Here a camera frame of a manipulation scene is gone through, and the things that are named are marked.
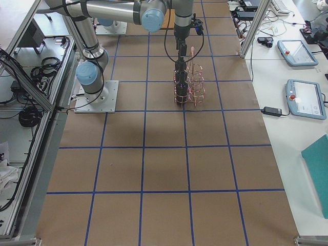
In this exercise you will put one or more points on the far teach pendant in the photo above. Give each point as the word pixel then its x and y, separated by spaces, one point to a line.
pixel 296 53

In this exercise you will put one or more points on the near teach pendant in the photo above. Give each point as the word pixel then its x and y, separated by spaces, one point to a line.
pixel 304 99

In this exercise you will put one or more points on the dark wine bottle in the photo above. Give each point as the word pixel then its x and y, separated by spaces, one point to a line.
pixel 181 93
pixel 180 69
pixel 180 78

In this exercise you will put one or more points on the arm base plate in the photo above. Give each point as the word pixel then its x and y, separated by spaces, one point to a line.
pixel 98 103

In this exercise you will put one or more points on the copper wire bottle basket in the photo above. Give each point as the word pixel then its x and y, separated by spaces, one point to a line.
pixel 195 80

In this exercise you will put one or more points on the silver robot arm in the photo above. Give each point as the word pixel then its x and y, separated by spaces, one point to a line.
pixel 110 15

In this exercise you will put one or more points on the teach pendant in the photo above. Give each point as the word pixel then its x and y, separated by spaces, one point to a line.
pixel 296 53
pixel 304 99

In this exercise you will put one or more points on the aluminium frame post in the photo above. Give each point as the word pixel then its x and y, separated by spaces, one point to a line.
pixel 257 20

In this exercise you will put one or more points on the black power adapter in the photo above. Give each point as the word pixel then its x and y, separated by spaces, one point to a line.
pixel 271 111

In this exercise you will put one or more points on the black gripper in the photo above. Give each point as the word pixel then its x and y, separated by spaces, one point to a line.
pixel 181 31

